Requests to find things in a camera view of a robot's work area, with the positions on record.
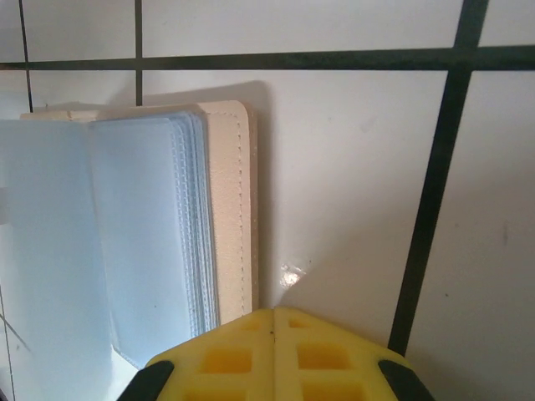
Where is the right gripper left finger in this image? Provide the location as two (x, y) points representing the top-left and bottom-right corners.
(119, 307), (276, 401)

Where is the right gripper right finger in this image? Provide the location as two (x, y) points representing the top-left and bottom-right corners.
(274, 307), (438, 401)

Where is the beige card holder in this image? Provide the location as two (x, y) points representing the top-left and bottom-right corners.
(0, 99), (257, 373)

